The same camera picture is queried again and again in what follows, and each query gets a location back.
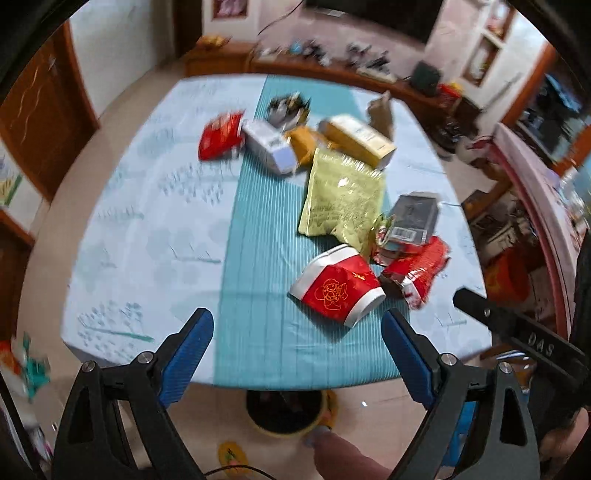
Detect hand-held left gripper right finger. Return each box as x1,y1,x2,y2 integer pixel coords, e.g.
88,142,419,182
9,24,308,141
382,308,541,480

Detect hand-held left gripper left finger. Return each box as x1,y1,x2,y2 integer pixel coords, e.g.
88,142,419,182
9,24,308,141
51,308,214,480

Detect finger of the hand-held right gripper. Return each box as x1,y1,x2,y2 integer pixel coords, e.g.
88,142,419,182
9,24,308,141
452,288,589,393

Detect red foil snack packet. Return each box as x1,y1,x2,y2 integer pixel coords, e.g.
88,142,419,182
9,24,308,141
376,235,451,310

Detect red paper cup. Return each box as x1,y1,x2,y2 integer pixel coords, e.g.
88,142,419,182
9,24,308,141
290,244,386,328

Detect yellow round trash bin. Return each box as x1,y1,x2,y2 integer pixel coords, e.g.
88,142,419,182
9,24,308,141
246,390,329,438

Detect small red wrapper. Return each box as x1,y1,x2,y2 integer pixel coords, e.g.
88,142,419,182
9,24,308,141
370,220,394,265

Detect grey black box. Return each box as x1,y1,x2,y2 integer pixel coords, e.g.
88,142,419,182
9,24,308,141
385,193,439,245

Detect green gold foil bag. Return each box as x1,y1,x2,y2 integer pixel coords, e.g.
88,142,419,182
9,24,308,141
298,148,386,259

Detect yellow cardboard box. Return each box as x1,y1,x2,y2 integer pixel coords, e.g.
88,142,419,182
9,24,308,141
318,114,398,171

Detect white cardboard box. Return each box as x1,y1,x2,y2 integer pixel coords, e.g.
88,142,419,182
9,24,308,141
241,120,297,176

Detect orange snack packet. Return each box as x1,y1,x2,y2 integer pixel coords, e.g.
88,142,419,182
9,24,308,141
285,127,333,166

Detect black patterned packet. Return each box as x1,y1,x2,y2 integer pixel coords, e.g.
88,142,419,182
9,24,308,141
267,92,311,131

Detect person's right hand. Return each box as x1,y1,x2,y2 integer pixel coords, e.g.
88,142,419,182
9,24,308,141
540,408,591,462

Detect orange bag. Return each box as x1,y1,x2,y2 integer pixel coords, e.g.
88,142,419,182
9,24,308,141
484,249,533,303

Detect blue crate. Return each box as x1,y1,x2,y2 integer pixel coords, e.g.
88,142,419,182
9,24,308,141
443,401,477,468

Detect red-edged side table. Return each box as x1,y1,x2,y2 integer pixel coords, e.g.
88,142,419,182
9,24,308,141
492,124,580,333

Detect person's leg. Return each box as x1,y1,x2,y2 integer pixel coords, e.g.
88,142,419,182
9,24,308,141
313,431,393,480

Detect blue tablecloth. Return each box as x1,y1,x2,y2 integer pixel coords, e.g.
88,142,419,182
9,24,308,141
62,74,492,391

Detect colourful printed packets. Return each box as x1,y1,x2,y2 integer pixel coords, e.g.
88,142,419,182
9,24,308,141
0,336,52,403

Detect black bag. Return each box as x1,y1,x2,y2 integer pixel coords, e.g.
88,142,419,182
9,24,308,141
410,61,443,97

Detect wooden door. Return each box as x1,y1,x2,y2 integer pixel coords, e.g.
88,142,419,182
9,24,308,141
0,23,100,204

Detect black television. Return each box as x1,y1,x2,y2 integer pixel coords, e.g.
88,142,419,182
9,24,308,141
305,0,445,45

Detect framed picture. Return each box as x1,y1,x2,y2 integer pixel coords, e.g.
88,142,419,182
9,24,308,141
211,0,253,20

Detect black cable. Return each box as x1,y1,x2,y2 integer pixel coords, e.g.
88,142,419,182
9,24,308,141
203,465,278,480

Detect wall poster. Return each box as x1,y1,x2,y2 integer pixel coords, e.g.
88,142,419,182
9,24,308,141
0,150,25,209

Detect white wall shelf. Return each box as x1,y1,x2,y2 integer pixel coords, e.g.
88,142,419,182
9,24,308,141
465,8,517,89

